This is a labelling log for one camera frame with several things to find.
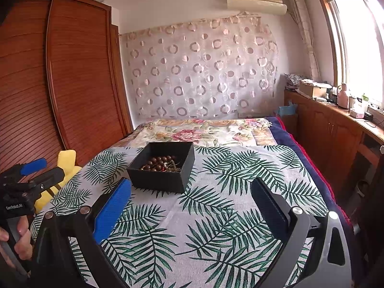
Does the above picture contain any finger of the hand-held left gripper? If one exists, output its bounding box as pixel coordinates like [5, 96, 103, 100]
[29, 168, 66, 196]
[2, 158, 48, 184]

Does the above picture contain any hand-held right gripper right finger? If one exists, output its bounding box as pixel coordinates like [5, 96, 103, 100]
[250, 177, 352, 288]

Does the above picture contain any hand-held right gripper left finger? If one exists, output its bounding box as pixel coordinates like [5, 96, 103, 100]
[30, 177, 133, 288]

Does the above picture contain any black jewelry box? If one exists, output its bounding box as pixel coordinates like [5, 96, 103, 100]
[126, 141, 196, 194]

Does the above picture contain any brown wooden bead bracelet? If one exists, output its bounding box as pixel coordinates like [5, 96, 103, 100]
[140, 155, 182, 172]

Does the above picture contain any person's left hand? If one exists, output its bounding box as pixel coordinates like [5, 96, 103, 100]
[0, 216, 31, 256]

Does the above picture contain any yellow plush toy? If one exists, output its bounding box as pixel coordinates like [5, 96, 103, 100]
[34, 149, 83, 214]

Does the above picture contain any dark blue blanket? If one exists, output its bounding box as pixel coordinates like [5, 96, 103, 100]
[265, 116, 352, 226]

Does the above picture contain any leaf printed cloth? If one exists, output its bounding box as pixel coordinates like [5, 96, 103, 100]
[30, 144, 331, 288]

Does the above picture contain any wooden cabinet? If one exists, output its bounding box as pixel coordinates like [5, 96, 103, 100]
[283, 89, 384, 193]

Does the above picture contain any wooden wardrobe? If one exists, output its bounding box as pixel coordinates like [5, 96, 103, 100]
[0, 0, 134, 184]

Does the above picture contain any blue bag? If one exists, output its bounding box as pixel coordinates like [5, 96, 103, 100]
[277, 102, 299, 116]

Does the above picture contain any floral blanket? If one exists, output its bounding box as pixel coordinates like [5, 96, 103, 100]
[125, 117, 274, 150]

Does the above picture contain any cardboard box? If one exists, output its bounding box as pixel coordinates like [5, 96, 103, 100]
[298, 81, 332, 99]

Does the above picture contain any pile of printed cloth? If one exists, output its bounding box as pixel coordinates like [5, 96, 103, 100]
[283, 72, 310, 91]

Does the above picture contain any rolled beige curtain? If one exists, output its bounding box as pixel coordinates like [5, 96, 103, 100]
[285, 0, 320, 80]

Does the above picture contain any window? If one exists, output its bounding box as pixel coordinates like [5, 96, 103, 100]
[313, 0, 384, 109]

